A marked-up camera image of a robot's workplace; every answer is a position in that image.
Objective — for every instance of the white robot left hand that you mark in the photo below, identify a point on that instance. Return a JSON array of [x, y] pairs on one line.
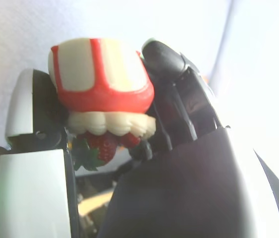
[[179, 186]]

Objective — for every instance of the cardboard box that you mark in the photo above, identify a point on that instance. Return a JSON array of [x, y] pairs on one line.
[[92, 202]]

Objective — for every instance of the pink strawberry toy cake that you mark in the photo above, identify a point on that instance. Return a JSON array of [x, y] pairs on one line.
[[99, 79]]

